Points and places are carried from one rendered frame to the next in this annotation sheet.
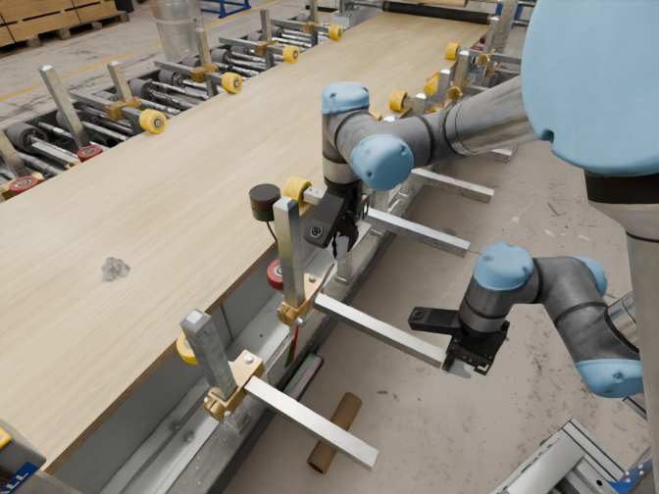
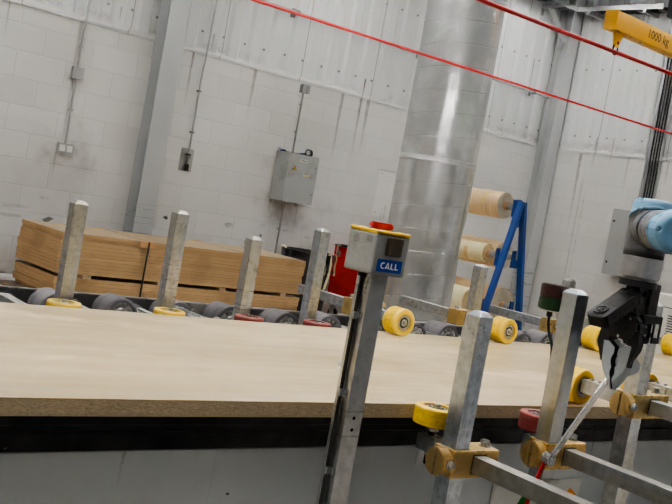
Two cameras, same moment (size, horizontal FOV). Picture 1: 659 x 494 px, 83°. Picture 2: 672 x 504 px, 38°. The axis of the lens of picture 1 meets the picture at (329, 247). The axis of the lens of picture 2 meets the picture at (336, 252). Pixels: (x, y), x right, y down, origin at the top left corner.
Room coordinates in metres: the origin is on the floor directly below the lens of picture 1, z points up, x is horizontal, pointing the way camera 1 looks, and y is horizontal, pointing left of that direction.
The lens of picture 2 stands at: (-1.35, -0.17, 1.25)
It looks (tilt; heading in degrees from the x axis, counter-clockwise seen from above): 3 degrees down; 22
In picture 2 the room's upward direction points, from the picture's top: 10 degrees clockwise
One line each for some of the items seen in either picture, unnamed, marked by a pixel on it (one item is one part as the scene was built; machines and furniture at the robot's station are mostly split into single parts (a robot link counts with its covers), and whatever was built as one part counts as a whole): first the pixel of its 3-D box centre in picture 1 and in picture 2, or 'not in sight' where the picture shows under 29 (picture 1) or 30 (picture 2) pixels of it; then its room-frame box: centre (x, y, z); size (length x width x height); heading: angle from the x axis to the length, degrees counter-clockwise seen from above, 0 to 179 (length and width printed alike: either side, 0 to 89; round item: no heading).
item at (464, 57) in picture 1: (452, 109); not in sight; (1.63, -0.55, 0.87); 0.04 x 0.04 x 0.48; 60
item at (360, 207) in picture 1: (343, 198); (634, 311); (0.58, -0.03, 1.15); 0.09 x 0.08 x 0.12; 150
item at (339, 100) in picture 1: (345, 123); (649, 228); (0.57, -0.03, 1.31); 0.09 x 0.08 x 0.11; 22
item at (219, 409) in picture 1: (234, 385); (461, 460); (0.36, 0.20, 0.84); 0.14 x 0.06 x 0.05; 150
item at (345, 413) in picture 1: (335, 430); not in sight; (0.55, -0.03, 0.04); 0.30 x 0.08 x 0.08; 150
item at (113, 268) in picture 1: (114, 266); not in sight; (0.62, 0.53, 0.91); 0.09 x 0.07 x 0.02; 27
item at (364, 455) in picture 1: (277, 402); (507, 478); (0.32, 0.11, 0.84); 0.44 x 0.03 x 0.04; 60
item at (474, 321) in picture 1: (482, 308); not in sight; (0.40, -0.27, 1.05); 0.08 x 0.08 x 0.05
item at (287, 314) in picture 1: (300, 299); (551, 452); (0.57, 0.07, 0.85); 0.14 x 0.06 x 0.05; 150
